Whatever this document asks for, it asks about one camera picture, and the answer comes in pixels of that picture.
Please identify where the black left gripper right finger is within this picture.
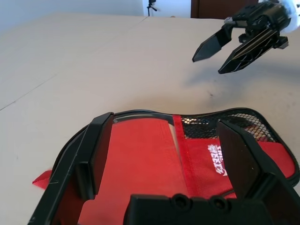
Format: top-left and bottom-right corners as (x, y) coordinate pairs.
(216, 119), (300, 225)

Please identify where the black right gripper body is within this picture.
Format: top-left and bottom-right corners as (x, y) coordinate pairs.
(224, 2), (291, 50)

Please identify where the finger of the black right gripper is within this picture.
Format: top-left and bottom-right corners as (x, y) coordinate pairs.
(192, 24), (233, 63)
(217, 29), (281, 75)

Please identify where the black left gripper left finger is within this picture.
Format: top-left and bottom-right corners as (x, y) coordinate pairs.
(28, 112), (115, 225)

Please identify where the red black paddle case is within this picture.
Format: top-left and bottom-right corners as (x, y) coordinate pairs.
(31, 107), (300, 225)

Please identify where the dark brown wooden door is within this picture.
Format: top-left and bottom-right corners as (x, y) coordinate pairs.
(190, 0), (261, 20)

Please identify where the black tripod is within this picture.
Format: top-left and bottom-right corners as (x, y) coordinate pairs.
(145, 0), (158, 17)

